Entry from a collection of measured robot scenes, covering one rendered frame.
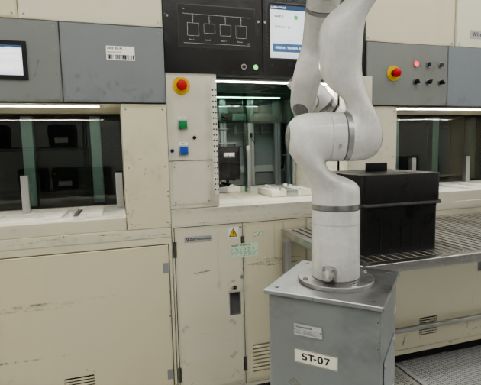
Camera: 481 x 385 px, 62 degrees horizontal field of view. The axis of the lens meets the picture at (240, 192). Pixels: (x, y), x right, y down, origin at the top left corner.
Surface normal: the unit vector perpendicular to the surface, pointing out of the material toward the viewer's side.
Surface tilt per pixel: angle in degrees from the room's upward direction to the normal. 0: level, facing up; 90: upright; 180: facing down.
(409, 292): 90
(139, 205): 90
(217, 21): 90
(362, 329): 90
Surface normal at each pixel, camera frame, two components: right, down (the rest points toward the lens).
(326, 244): -0.61, 0.10
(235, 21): 0.29, 0.09
